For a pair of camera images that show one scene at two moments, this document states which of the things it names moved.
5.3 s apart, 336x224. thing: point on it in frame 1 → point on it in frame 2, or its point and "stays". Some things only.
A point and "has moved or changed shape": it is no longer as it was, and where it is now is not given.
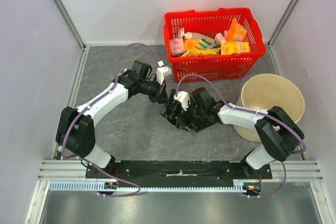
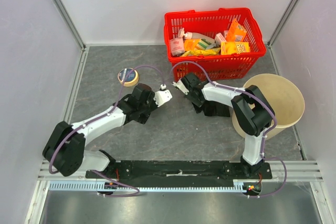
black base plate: (180, 171) stays
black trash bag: (191, 119) has moved or changed shape
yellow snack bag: (211, 51) stays
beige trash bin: (265, 91) stays
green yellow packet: (206, 44) stays
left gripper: (160, 96) → (151, 96)
